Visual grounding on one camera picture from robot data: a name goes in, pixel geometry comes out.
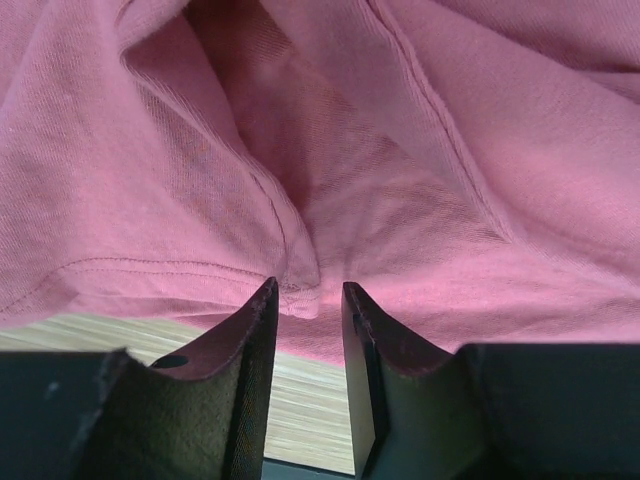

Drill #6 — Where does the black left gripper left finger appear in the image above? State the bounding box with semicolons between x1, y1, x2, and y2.
1;279;279;479

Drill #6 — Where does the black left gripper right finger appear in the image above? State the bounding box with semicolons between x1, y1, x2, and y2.
342;282;639;479

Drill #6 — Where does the salmon pink t shirt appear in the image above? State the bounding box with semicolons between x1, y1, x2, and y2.
1;1;639;362

